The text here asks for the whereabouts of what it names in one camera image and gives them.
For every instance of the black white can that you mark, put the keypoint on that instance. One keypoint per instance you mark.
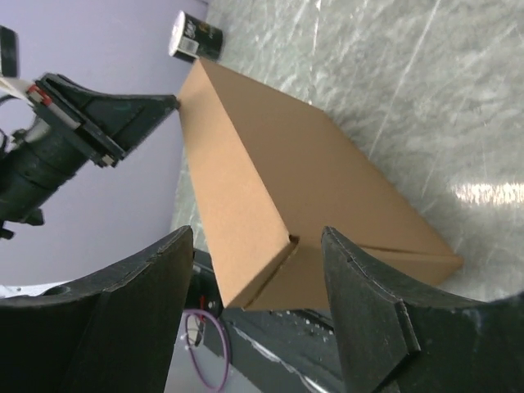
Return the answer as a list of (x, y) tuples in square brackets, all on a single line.
[(192, 38)]

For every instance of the brown cardboard box sheet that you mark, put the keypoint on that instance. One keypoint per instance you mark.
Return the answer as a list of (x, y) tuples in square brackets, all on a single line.
[(269, 173)]

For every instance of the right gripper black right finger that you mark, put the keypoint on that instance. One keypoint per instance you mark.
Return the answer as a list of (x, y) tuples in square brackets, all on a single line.
[(396, 334)]

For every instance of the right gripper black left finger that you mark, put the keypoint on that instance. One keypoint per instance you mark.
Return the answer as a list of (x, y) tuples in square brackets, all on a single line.
[(111, 331)]

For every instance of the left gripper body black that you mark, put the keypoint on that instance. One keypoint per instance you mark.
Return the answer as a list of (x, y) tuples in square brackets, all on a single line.
[(37, 161)]

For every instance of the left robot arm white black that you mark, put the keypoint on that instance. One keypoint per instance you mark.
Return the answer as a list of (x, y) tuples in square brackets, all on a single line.
[(15, 88)]

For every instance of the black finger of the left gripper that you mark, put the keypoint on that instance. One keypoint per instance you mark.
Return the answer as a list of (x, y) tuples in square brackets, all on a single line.
[(105, 128)]

